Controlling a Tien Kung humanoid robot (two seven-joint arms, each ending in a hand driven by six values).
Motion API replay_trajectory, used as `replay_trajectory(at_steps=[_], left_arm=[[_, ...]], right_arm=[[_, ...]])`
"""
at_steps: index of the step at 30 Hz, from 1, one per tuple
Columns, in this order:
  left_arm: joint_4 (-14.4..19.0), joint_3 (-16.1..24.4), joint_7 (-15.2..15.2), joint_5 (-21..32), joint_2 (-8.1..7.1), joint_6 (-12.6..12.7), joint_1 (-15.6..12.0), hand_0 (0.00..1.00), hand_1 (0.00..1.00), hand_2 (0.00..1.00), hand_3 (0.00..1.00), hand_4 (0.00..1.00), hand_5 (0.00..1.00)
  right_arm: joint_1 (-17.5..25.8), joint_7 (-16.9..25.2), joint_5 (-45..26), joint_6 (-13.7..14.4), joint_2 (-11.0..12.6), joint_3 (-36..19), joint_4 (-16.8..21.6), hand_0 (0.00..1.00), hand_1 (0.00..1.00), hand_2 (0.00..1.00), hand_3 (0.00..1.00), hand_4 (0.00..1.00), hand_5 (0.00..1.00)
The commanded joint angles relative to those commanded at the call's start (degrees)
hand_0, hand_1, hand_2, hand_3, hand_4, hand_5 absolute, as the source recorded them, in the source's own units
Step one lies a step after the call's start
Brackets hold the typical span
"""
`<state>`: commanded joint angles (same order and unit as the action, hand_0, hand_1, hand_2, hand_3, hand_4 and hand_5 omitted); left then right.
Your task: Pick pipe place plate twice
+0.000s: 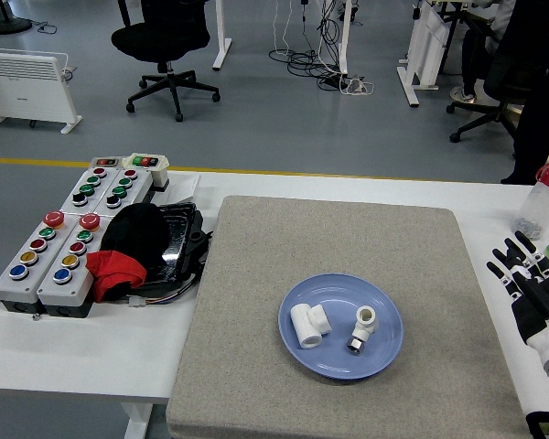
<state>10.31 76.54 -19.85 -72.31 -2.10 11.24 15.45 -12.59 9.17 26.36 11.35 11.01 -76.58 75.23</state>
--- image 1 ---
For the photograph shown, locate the cream switch box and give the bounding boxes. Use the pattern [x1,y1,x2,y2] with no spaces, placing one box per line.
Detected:
[120,152,171,191]

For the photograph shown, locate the black cloth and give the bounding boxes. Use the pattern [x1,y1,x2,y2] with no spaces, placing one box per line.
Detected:
[99,203,171,275]

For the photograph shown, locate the white panel heater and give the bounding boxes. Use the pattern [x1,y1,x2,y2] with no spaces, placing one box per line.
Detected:
[0,48,84,135]

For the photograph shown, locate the white table leg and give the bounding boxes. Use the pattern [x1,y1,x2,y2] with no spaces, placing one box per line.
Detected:
[120,402,155,439]

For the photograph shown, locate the grey box red mushroom button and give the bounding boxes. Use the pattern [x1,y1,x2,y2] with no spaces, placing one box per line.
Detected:
[36,212,115,318]
[0,209,81,315]

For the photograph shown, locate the grey box green buttons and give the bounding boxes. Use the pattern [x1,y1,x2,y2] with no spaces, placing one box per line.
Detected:
[95,166,156,216]
[61,165,120,216]

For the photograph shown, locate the black plastic tray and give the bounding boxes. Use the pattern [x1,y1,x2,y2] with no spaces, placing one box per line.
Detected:
[136,200,214,296]

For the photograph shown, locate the coloured wire bundle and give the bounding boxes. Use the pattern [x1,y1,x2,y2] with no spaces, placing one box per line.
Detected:
[126,269,203,310]

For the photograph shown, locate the white tee pipe fitting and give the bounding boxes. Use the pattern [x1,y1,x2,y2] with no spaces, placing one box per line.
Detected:
[289,302,334,351]

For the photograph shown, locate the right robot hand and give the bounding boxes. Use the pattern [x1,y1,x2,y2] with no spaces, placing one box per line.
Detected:
[486,230,549,363]

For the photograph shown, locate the clear bottle red lid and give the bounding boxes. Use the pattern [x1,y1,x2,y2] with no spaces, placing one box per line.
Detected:
[511,157,549,241]

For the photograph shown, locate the black floor cable bundle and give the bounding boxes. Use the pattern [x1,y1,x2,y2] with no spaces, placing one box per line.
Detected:
[268,0,351,91]

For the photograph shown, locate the blue plate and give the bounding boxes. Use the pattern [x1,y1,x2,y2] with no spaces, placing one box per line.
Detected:
[277,273,404,381]

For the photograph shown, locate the white floor cable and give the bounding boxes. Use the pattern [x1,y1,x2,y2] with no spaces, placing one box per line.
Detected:
[272,0,376,97]

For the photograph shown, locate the white desk leg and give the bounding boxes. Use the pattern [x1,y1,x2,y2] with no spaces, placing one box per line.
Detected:
[211,0,233,72]
[337,0,351,77]

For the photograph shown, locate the white pipe fitting metal nut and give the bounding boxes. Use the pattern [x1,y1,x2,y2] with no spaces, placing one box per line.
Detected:
[346,305,380,357]

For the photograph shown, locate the white desk frame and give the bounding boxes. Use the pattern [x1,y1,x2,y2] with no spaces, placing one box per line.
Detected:
[396,0,470,109]

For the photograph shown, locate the grey-brown mat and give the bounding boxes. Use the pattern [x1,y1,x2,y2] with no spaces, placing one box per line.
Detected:
[166,195,532,439]

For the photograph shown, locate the black office chair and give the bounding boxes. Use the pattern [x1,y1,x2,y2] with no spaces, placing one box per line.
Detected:
[445,54,532,162]
[111,0,221,123]

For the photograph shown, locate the white paper box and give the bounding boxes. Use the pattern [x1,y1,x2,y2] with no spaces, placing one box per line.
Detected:
[166,175,202,205]

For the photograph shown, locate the red cloth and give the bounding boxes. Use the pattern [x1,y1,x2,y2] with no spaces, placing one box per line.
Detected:
[85,250,148,304]

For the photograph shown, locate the black round stand base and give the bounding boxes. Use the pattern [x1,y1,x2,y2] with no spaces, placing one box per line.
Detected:
[0,0,33,36]

